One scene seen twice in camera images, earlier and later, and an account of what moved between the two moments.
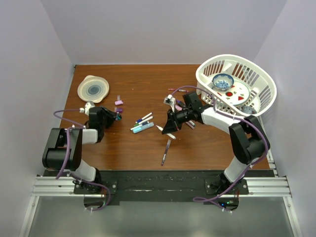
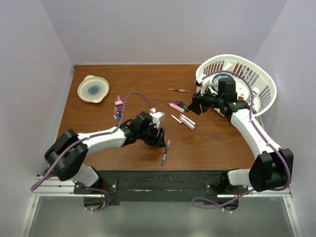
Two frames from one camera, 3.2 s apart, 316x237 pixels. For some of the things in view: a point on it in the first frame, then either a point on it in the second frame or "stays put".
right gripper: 171,125 to 197,99
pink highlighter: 178,107 stays put
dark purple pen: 166,151 stays put
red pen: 180,90 stays put
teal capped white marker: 191,123 stays put
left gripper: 110,116 to 160,140
